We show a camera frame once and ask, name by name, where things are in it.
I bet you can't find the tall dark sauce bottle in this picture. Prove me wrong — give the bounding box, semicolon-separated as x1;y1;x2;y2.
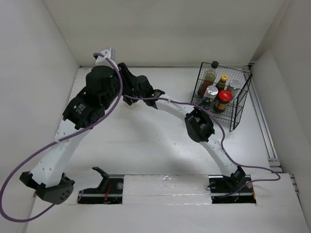
197;61;219;96

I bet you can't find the red lid sauce jar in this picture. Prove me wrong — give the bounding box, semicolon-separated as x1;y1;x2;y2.
213;90;233;113

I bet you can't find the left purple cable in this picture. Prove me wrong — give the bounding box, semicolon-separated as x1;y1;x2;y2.
0;52;124;223

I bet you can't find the yellow cap chili sauce bottle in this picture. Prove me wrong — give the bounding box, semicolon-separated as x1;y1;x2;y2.
216;74;228;92

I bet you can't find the black cap shaker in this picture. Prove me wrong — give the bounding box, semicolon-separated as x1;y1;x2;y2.
128;103;137;109
200;97;212;111

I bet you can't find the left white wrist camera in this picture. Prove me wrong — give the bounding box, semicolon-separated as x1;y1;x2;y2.
93;47;117;66

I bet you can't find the silver cap blue label shaker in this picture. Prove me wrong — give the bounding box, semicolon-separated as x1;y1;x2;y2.
204;85;219;100
227;80;241;96

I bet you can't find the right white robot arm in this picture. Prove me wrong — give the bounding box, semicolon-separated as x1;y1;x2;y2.
121;73;245;191

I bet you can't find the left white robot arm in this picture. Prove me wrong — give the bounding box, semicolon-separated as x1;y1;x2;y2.
19;63;137;205

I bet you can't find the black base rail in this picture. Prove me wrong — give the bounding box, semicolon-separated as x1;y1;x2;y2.
77;174;257;205

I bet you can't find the black wire rack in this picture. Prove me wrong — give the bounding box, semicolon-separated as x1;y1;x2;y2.
191;61;252;131

